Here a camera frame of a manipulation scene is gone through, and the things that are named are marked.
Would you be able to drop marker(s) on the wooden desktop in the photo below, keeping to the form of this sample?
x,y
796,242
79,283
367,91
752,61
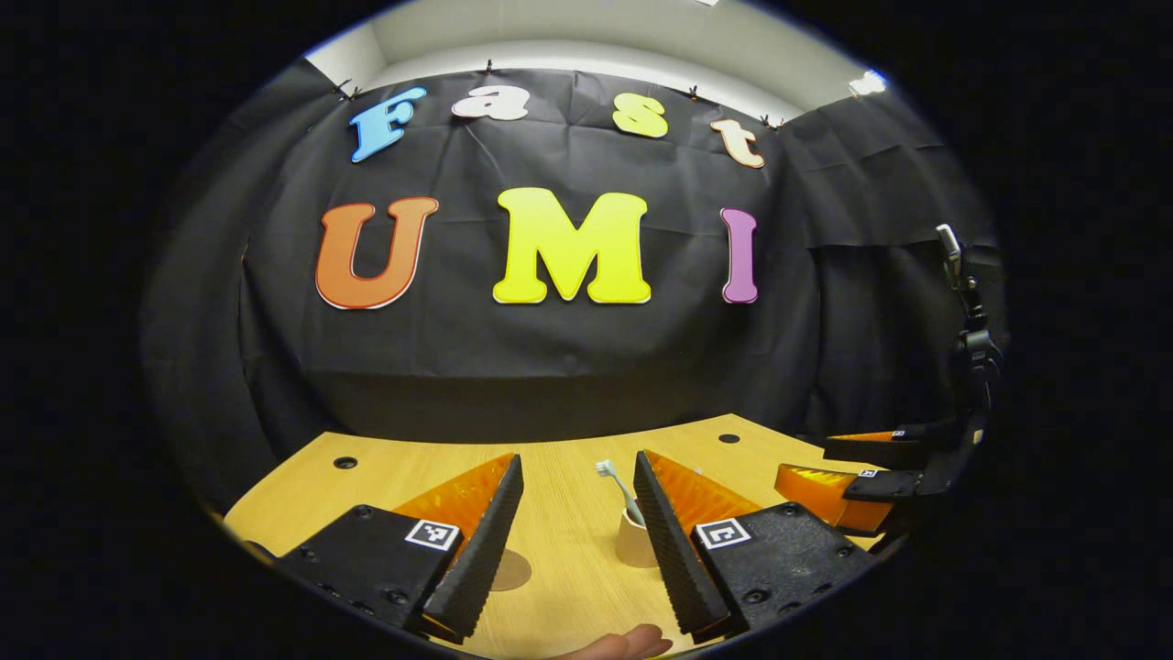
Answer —
x,y
568,513

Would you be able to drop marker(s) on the beige cup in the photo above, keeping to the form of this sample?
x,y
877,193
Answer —
x,y
632,545

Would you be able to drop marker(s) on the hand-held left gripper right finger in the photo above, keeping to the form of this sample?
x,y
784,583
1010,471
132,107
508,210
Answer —
x,y
674,550

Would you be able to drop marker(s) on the black backdrop cloth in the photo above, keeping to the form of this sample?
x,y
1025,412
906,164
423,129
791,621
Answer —
x,y
568,367

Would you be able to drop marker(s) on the round brown coaster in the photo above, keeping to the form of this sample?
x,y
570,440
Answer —
x,y
511,570

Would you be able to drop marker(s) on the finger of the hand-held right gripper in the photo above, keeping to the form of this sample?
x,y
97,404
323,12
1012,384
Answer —
x,y
880,447
829,495

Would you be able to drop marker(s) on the ceiling light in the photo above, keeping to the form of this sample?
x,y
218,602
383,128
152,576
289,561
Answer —
x,y
868,82

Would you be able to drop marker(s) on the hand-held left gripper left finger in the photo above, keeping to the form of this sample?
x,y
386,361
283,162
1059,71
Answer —
x,y
481,550

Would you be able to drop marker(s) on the white toothbrush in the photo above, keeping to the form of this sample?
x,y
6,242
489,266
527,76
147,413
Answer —
x,y
616,478

